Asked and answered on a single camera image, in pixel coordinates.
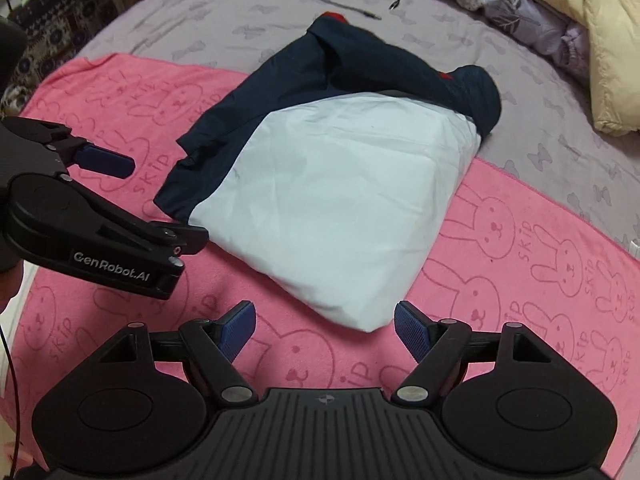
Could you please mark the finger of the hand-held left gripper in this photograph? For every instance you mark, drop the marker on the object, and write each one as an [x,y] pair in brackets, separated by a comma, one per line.
[107,160]
[185,239]

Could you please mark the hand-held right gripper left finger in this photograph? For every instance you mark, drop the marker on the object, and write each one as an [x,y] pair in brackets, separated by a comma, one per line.
[238,332]

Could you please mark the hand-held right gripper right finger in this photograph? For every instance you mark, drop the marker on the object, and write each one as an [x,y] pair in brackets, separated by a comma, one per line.
[410,332]

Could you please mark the navy and white jacket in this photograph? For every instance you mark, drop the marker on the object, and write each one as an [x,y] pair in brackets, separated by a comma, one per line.
[325,185]

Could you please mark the pink rabbit print towel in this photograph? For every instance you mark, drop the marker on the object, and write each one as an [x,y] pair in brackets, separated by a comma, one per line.
[500,260]

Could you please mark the dark patterned rug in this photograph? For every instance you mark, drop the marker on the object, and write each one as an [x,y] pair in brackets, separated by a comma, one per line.
[50,35]

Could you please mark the lilac printed bed sheet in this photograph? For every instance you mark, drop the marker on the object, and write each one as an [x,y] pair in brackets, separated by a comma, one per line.
[225,10]

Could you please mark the grey lilac patterned quilt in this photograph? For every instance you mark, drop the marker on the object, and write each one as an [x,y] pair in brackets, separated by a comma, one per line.
[525,15]

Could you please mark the cream padded duvet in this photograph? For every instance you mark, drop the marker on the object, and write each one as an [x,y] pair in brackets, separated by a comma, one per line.
[610,35]

